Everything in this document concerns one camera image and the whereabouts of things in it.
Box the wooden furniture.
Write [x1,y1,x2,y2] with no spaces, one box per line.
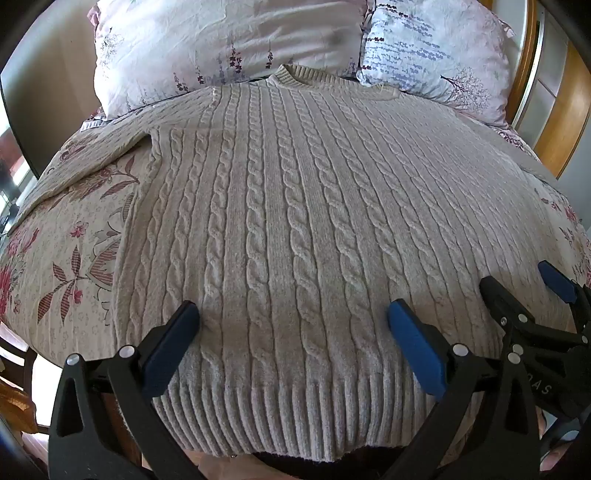
[0,323,51,439]

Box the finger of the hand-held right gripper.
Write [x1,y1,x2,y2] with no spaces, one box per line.
[538,261,591,342]
[480,276,536,356]

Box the blue print pillow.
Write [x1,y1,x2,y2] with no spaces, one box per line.
[358,0,515,130]

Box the floral bedspread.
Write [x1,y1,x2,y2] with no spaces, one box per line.
[0,104,591,370]

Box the wooden headboard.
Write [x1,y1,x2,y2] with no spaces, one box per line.
[505,0,591,181]

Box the pink floral pillow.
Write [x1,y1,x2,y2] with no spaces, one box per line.
[92,0,370,121]

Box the beige cable-knit sweater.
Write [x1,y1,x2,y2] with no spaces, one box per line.
[11,65,575,462]

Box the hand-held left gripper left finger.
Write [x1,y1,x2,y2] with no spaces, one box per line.
[48,300,218,480]

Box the dark panel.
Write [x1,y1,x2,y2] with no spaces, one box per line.
[0,60,100,185]

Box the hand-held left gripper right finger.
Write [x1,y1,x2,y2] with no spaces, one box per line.
[383,299,541,480]

